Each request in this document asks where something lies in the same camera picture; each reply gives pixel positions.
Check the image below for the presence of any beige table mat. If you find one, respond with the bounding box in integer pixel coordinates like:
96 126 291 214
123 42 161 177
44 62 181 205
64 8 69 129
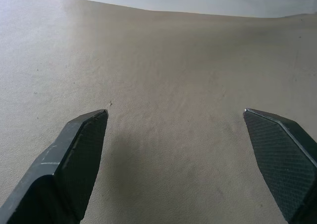
0 0 317 224

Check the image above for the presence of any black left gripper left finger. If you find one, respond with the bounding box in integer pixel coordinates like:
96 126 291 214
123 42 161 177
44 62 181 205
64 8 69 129
0 109 109 224

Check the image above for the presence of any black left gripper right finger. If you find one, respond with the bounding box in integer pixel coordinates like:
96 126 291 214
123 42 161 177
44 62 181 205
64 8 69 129
243 108 317 224

